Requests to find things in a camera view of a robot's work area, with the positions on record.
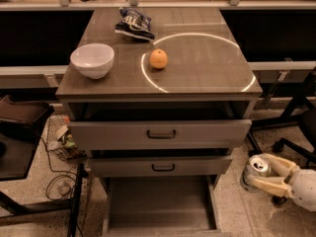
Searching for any wire waste basket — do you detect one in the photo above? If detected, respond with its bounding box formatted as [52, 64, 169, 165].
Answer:
[46, 115, 86, 161]

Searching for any orange fruit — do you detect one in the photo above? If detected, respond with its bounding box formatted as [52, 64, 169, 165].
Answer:
[149, 49, 168, 69]

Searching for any dark blue chip bag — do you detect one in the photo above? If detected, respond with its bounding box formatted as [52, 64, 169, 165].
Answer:
[115, 7, 155, 40]

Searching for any white ceramic bowl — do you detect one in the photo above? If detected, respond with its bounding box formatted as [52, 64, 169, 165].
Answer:
[70, 43, 115, 79]

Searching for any grey drawer cabinet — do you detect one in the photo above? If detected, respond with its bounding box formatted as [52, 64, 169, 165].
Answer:
[54, 6, 264, 237]

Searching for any black office chair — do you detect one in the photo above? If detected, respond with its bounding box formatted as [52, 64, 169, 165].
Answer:
[246, 69, 316, 207]

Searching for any black floor cable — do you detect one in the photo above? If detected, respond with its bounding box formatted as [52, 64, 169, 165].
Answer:
[39, 133, 87, 237]

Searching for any middle grey drawer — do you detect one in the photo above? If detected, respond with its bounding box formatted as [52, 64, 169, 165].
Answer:
[88, 156, 232, 178]

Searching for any black side desk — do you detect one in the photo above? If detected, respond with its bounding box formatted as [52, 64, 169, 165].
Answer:
[0, 96, 87, 237]

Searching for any bottom open grey drawer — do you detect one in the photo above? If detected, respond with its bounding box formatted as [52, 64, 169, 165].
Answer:
[102, 176, 232, 237]

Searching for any top grey drawer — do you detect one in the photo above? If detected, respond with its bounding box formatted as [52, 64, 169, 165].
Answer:
[70, 119, 252, 150]

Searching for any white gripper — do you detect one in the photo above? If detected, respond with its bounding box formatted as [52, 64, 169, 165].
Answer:
[249, 153, 316, 211]

